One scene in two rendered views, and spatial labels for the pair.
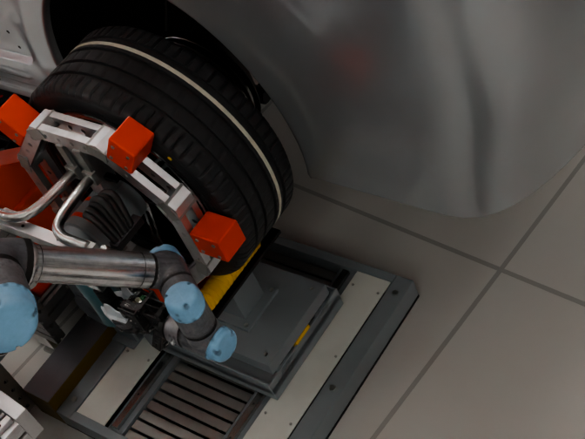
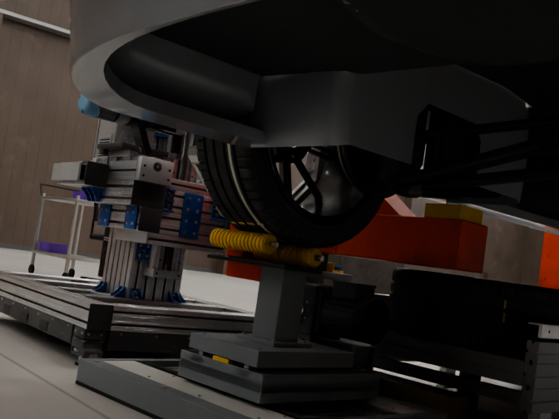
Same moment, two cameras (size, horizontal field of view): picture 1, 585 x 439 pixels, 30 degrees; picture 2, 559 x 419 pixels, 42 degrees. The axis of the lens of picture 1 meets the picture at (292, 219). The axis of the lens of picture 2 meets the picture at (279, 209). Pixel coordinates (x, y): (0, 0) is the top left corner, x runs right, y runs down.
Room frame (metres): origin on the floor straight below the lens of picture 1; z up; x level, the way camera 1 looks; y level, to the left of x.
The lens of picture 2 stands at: (1.86, -1.95, 0.47)
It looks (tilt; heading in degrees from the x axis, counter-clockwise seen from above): 4 degrees up; 84
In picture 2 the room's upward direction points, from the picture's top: 8 degrees clockwise
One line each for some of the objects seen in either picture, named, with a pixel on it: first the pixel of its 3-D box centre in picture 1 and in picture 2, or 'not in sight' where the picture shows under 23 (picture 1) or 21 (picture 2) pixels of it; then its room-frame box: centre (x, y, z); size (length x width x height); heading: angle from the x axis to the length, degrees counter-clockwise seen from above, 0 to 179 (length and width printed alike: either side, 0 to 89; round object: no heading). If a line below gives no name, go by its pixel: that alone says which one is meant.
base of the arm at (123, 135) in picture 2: not in sight; (137, 135); (1.58, 0.91, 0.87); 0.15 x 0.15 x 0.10
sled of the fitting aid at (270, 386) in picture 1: (240, 317); (281, 373); (2.17, 0.26, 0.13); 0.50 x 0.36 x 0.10; 38
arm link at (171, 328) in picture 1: (179, 328); (121, 111); (1.57, 0.32, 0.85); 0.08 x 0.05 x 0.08; 128
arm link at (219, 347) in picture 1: (207, 338); (99, 104); (1.51, 0.27, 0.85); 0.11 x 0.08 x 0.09; 38
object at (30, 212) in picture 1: (24, 181); not in sight; (2.03, 0.52, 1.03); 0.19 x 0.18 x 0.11; 128
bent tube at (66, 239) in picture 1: (83, 202); not in sight; (1.87, 0.40, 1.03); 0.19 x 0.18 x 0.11; 128
